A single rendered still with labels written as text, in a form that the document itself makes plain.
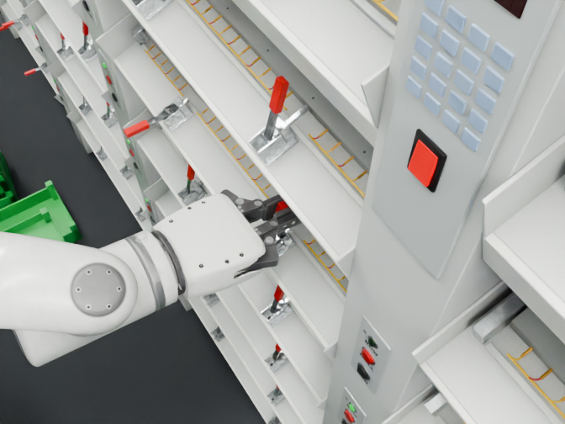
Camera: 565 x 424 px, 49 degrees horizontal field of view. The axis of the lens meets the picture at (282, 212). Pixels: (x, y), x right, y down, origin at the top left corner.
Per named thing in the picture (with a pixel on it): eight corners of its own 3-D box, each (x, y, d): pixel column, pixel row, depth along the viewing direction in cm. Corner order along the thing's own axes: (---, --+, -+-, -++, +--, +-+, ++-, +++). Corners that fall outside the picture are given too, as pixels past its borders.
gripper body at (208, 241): (137, 252, 72) (221, 217, 77) (179, 320, 67) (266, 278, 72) (134, 212, 67) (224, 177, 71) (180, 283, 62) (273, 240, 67)
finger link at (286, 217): (250, 238, 73) (297, 217, 76) (265, 257, 72) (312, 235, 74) (253, 221, 71) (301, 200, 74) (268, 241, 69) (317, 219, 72)
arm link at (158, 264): (123, 265, 71) (146, 255, 73) (158, 325, 67) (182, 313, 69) (117, 219, 65) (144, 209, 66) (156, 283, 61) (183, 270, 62)
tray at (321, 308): (341, 365, 76) (324, 352, 68) (126, 75, 105) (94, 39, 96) (469, 262, 76) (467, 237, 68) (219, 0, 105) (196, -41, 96)
